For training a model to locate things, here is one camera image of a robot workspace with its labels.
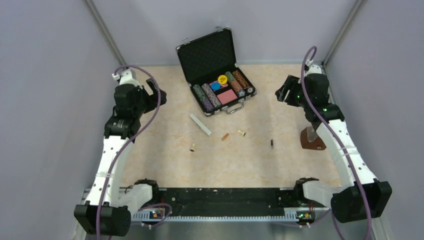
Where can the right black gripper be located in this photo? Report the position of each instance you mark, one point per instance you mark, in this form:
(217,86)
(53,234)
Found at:
(291,83)

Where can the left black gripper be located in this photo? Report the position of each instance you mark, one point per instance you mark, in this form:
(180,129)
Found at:
(152,98)

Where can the white remote control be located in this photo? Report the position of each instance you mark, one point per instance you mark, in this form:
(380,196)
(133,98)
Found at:
(201,125)

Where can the orange battery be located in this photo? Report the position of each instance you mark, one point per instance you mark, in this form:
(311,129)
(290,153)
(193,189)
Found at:
(225,136)

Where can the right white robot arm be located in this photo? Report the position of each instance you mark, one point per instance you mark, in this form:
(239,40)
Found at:
(361,194)

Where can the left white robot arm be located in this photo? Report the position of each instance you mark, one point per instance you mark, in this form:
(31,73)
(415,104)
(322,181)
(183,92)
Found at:
(104,212)

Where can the brown knife holder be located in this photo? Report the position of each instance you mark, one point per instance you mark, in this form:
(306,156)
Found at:
(310,140)

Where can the pink card deck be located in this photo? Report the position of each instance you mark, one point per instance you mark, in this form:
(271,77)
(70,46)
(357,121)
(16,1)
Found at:
(227,97)

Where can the yellow poker chip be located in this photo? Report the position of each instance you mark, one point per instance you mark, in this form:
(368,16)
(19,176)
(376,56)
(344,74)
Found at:
(222,79)

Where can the wooden chess pawn left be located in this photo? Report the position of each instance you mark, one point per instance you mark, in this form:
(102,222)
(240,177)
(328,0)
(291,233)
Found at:
(192,149)

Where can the blue poker chip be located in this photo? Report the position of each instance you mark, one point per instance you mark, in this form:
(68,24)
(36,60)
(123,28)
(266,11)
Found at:
(215,86)

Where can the black poker chip case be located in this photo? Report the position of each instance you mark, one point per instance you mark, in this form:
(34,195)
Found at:
(203,60)

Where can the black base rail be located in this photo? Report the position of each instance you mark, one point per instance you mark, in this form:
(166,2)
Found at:
(228,204)

